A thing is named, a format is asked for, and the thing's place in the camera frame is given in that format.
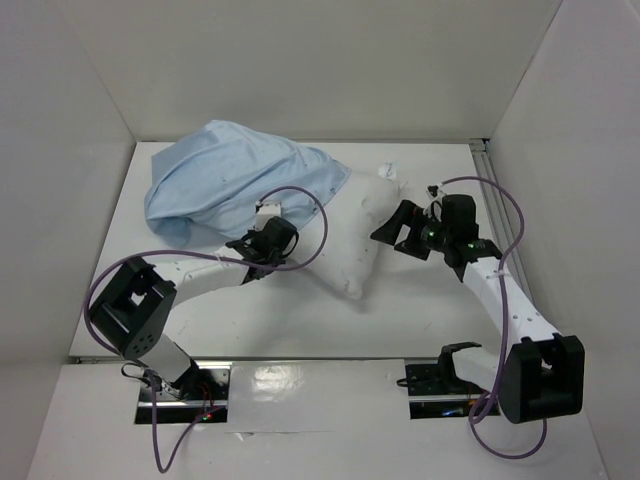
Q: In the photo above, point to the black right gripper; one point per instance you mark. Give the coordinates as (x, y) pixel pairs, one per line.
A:
(413, 230)

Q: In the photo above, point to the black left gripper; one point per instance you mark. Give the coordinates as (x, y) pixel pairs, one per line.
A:
(252, 232)

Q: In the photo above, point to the white pillow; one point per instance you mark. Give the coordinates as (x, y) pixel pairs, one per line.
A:
(336, 211)

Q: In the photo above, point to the light blue pillowcase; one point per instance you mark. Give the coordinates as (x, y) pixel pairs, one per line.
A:
(183, 173)

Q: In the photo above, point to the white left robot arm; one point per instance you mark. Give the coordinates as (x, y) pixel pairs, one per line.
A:
(133, 308)

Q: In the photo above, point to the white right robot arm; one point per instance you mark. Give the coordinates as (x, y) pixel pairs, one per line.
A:
(538, 373)

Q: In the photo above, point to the aluminium frame rail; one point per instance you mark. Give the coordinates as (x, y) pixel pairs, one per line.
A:
(498, 208)

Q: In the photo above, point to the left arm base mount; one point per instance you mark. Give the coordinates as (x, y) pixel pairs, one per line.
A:
(206, 398)

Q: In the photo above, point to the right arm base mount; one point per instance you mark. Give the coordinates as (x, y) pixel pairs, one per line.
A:
(429, 397)

